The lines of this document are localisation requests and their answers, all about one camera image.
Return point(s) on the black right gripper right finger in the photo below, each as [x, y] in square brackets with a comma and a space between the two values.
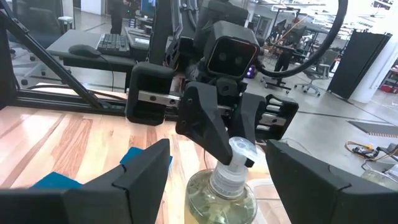
[326, 202]

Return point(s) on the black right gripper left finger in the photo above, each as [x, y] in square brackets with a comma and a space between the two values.
[124, 193]

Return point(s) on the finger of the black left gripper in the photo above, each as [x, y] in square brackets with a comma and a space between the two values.
[202, 124]
[248, 118]

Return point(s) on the blue sponge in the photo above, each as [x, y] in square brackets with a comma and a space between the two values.
[132, 154]
[56, 182]

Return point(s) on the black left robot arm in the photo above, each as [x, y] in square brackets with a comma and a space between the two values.
[217, 12]

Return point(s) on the black office chair base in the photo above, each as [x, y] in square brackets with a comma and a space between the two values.
[275, 85]

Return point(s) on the black keyboard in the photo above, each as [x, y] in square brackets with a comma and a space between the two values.
[113, 43]

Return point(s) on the clear plastic soap bin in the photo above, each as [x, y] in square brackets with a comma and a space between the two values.
[264, 205]

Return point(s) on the person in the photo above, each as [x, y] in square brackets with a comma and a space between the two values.
[283, 60]
[116, 18]

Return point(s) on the black computer mouse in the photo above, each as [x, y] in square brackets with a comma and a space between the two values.
[84, 50]

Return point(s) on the grey computer desk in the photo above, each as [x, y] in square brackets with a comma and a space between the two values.
[81, 35]

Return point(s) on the grey office chair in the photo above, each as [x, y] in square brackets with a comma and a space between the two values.
[317, 71]

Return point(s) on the dark floor mat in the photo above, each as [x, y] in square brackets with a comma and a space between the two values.
[373, 127]

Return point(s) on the black partition panel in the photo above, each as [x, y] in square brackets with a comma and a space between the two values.
[357, 65]

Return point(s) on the dark office chair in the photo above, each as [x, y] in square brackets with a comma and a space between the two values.
[37, 25]

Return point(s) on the white building column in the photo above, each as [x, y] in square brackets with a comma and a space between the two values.
[382, 84]

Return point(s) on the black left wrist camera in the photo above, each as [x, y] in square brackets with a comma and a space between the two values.
[231, 56]

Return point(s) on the black aluminium table frame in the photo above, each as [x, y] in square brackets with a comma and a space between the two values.
[62, 101]

